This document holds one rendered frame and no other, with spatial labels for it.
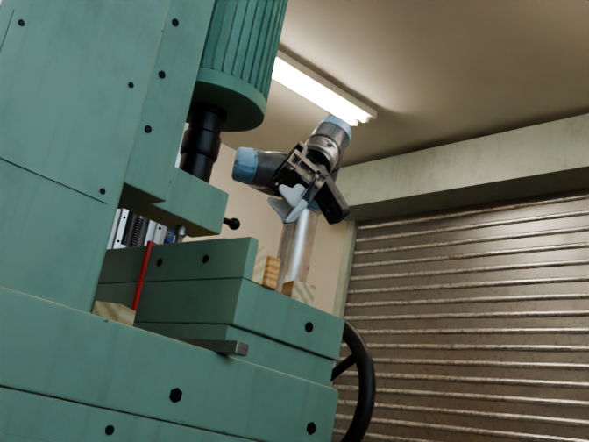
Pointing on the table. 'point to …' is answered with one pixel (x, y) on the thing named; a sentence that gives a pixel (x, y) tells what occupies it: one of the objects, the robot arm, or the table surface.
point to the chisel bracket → (188, 207)
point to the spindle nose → (202, 139)
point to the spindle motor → (240, 60)
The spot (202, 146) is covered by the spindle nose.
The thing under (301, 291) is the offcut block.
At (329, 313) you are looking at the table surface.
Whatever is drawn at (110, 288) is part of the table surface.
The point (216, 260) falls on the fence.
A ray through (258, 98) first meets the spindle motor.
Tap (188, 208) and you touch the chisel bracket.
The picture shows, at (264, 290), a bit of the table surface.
